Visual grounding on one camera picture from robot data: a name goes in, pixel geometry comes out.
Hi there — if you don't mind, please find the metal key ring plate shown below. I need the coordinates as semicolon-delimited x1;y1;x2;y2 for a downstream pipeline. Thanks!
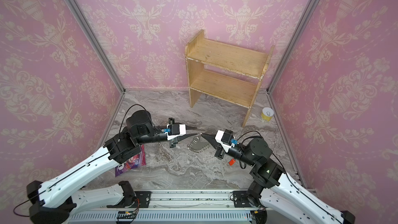
187;135;210;153

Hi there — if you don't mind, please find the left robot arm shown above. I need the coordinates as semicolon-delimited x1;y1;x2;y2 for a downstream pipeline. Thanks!
26;107;193;224

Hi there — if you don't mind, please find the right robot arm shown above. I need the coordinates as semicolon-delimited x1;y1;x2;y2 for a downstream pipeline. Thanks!
201;130;356;224

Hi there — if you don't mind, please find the red capped key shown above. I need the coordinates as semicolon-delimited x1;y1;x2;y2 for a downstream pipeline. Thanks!
228;159;236;166

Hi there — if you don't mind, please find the pink snack packet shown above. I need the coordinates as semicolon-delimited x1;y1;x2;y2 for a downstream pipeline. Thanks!
115;145;146;177

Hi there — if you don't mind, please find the wooden two-tier shelf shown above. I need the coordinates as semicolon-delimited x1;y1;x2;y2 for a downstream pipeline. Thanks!
184;30;275;126

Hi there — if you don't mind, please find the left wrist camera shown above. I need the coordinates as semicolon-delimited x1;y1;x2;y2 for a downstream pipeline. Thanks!
161;124;187;141

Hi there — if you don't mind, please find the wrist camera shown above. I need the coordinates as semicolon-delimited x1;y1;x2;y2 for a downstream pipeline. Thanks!
161;124;187;141
215;129;238;153

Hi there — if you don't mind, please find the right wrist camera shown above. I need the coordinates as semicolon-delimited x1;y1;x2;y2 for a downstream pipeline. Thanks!
215;129;238;153

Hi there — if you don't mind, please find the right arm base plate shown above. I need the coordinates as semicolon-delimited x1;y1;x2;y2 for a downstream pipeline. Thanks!
231;190;252;208

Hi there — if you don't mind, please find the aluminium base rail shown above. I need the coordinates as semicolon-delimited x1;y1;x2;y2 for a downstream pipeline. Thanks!
55;188;318;224

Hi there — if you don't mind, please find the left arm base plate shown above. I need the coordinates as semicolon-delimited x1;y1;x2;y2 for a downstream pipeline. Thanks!
107;191;152;208

